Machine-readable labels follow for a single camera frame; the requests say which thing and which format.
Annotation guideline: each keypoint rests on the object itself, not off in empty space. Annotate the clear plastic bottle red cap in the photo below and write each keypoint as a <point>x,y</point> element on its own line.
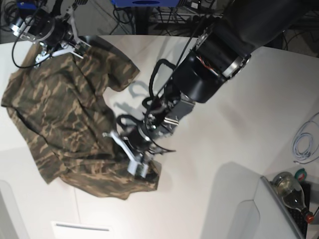
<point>291,193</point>

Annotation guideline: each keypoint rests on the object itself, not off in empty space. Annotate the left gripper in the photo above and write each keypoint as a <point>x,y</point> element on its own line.
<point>139,147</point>

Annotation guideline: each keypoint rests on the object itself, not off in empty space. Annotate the blue box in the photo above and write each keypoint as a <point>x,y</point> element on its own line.
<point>145,3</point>

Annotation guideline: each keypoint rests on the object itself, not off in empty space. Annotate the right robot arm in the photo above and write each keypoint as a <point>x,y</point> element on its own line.
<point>31,17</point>

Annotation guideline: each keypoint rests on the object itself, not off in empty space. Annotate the camouflage t-shirt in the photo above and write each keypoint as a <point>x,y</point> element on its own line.
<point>59,110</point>

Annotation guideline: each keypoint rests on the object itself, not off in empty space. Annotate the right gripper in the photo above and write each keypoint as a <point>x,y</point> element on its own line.
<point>59,36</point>

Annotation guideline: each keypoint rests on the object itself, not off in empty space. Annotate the white label plate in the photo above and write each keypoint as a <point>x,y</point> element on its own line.
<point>64,230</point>

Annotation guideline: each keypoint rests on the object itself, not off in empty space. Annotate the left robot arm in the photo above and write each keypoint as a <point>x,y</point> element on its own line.
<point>220,52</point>

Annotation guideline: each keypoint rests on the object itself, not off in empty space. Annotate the green tape roll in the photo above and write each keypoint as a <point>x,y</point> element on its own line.
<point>301,175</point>

